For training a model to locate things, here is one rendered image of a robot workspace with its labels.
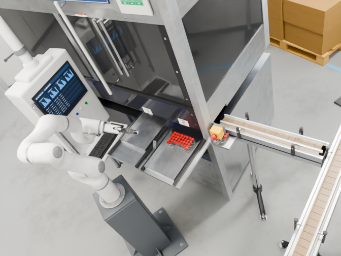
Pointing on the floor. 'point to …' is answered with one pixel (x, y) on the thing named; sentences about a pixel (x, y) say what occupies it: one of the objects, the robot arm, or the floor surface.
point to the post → (193, 86)
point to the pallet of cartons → (306, 27)
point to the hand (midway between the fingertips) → (129, 131)
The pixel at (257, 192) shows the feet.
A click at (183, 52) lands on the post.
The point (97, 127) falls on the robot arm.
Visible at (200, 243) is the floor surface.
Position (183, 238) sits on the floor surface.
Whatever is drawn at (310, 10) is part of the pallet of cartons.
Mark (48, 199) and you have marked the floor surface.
